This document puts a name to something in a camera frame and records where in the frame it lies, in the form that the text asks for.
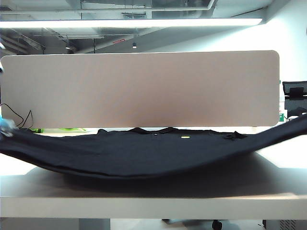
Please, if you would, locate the long white ceiling light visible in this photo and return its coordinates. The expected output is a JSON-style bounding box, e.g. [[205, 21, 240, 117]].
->
[[0, 18, 264, 29]]

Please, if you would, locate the black polo shirt green logo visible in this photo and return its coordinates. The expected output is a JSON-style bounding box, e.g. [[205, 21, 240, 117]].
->
[[0, 114, 307, 179]]

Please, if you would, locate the black office chair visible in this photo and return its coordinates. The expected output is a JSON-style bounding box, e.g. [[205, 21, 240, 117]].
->
[[282, 80, 307, 118]]

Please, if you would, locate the black looping cable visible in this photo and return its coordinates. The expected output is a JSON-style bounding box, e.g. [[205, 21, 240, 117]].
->
[[0, 103, 34, 128]]

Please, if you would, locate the black chair base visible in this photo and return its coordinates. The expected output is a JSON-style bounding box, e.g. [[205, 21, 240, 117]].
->
[[162, 218, 224, 230]]

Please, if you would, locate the green flat object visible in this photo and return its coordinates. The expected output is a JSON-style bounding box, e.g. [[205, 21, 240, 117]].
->
[[30, 127, 88, 134]]

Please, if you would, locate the clear water bottle green label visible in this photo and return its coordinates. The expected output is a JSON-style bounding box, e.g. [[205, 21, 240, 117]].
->
[[278, 79, 285, 124]]

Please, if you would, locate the brown desk partition panel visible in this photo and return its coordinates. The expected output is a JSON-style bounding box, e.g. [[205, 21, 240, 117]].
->
[[0, 49, 281, 129]]

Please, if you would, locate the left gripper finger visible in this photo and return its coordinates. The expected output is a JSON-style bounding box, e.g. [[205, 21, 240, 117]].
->
[[0, 117, 15, 138]]

